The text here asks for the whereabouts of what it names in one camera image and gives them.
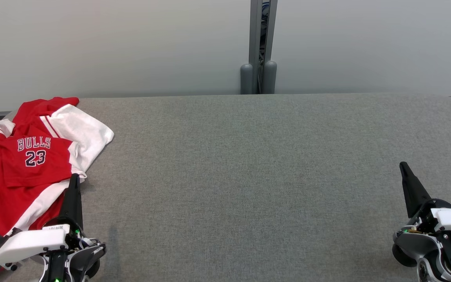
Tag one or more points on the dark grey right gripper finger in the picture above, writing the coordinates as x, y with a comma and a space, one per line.
413, 192

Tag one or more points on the grey rounded post foot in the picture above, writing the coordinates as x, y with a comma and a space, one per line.
246, 78
269, 76

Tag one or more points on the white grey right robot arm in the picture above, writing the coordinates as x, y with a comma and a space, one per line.
409, 243

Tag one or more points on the grey metal partition post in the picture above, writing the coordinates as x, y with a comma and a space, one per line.
255, 39

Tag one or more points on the red shirt with white sleeves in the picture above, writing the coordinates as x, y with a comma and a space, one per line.
86, 133

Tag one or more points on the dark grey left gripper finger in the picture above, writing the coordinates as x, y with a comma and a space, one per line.
73, 203

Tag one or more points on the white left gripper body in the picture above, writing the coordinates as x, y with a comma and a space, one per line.
29, 244

